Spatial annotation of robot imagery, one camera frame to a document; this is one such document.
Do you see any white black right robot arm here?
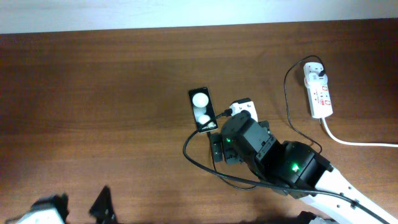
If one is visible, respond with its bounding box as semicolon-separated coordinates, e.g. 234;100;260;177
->
216;110;397;223

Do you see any black USB charging cable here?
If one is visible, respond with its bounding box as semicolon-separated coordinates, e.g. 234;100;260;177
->
206;55;327;190

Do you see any white power strip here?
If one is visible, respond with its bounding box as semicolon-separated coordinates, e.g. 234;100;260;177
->
307;85;333;119

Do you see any black Samsung Galaxy phone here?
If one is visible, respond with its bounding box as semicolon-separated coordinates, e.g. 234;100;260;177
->
188;87;216;128

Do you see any white charger plug adapter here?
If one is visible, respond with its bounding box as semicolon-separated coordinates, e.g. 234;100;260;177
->
303;62;328;88

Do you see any white power strip cord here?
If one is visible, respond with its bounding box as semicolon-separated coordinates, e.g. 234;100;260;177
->
320;117;398;148

